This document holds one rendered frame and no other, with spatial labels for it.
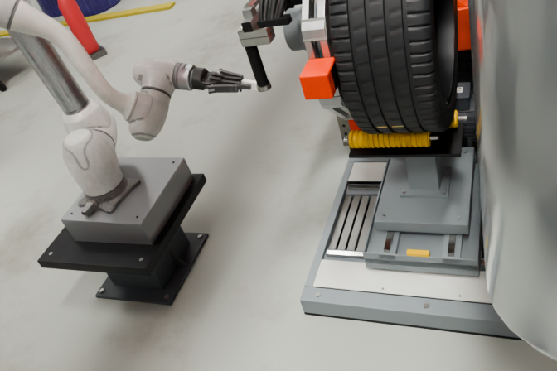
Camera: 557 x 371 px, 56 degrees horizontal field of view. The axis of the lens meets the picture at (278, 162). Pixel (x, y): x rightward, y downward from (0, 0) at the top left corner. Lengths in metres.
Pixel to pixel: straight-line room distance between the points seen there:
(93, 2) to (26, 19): 4.30
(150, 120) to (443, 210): 1.00
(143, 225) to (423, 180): 0.97
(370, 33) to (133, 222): 1.06
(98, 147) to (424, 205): 1.13
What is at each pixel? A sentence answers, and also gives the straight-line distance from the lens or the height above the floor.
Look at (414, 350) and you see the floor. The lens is 1.75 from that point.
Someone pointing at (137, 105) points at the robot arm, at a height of 0.77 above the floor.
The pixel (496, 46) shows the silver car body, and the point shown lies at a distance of 0.50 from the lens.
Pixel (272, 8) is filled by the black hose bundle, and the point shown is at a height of 1.00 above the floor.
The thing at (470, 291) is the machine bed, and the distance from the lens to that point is 1.77.
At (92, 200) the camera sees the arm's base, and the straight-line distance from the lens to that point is 2.02.
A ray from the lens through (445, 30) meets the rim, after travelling 1.79.
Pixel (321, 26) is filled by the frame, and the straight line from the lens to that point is 1.33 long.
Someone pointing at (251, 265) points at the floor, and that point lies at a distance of 2.11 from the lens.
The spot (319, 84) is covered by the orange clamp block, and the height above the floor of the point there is 0.86.
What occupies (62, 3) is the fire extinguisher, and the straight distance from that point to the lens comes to 4.72.
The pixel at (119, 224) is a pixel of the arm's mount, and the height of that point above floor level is 0.40.
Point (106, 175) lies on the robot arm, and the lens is 1.95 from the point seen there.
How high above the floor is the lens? 1.47
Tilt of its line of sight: 35 degrees down
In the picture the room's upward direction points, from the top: 19 degrees counter-clockwise
